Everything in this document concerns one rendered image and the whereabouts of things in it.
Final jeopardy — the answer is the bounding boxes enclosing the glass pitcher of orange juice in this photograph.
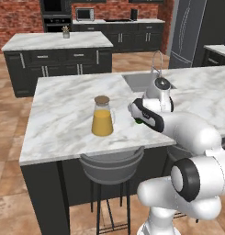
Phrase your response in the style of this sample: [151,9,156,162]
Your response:
[91,95,116,138]

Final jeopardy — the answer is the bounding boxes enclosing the dark dining counter cabinet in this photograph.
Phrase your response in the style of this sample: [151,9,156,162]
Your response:
[19,145,180,235]

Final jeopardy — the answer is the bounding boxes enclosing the steel sink basin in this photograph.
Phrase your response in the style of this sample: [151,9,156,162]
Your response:
[121,72,177,94]

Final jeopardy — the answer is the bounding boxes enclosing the grey bar stool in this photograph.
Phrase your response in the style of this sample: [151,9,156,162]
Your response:
[79,145,146,235]

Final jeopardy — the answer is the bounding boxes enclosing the steel arched tap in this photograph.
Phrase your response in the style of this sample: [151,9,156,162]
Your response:
[151,50,164,78]

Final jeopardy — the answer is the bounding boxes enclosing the dark kitchen island with drawers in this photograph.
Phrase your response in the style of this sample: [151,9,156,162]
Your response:
[1,30,114,98]

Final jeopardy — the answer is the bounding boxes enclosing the dark cupboard run with worktop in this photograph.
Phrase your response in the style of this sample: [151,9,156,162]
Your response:
[71,18,166,53]

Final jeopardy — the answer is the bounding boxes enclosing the small potted plant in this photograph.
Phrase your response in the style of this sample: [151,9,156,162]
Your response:
[62,25,72,39]

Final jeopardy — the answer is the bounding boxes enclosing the black hob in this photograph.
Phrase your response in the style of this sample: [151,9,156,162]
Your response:
[103,17,133,23]

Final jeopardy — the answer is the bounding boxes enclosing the black canister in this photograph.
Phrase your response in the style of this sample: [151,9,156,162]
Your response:
[129,8,139,22]

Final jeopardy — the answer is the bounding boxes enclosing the steel microwave oven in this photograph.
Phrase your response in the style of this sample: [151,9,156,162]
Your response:
[75,7,96,22]

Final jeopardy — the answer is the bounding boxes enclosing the grey fridge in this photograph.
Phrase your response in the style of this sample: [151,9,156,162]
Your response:
[167,0,225,70]

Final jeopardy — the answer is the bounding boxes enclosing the dark side cabinet with worktop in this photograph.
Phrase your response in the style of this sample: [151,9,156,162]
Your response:
[201,44,225,68]

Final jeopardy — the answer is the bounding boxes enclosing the black wall oven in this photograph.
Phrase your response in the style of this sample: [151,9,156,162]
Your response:
[39,0,73,33]

